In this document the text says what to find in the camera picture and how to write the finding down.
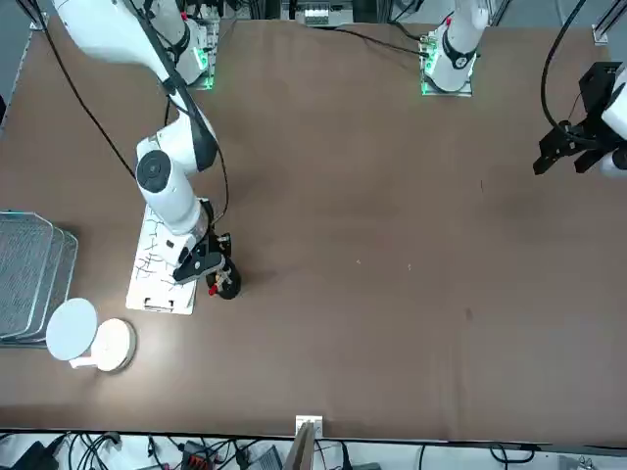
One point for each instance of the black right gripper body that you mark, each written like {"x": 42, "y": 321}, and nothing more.
{"x": 220, "y": 242}

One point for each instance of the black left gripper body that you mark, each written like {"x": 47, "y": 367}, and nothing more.
{"x": 595, "y": 88}

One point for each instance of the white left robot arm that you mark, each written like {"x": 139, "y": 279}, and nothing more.
{"x": 458, "y": 49}

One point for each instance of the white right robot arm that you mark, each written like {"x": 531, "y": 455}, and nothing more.
{"x": 166, "y": 196}

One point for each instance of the red capped marker pen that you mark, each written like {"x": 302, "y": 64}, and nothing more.
{"x": 212, "y": 291}

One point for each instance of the black mesh pen holder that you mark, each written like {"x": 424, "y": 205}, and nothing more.
{"x": 232, "y": 293}

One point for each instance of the white clipboard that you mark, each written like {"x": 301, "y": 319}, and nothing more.
{"x": 186, "y": 308}

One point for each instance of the scribbled A4 paper sheet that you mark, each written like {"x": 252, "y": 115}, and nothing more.
{"x": 157, "y": 289}

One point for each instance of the black clipboard clip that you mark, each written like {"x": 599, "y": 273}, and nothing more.
{"x": 159, "y": 307}

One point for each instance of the white round desk lamp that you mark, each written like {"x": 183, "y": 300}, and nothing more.
{"x": 71, "y": 329}

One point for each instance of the orange black electronic device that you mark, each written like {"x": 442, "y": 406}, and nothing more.
{"x": 198, "y": 457}

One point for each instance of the silver mesh file tray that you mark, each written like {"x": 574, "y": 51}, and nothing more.
{"x": 24, "y": 274}

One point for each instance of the white power strip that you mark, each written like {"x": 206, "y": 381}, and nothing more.
{"x": 316, "y": 15}

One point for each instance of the large black pouch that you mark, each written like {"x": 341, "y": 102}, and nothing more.
{"x": 34, "y": 455}

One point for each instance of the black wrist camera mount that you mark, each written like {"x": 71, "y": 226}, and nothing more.
{"x": 196, "y": 267}

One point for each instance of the silver frame profile bracket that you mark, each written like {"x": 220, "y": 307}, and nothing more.
{"x": 603, "y": 24}

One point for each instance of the aluminium profile post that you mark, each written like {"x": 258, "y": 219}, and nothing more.
{"x": 306, "y": 445}

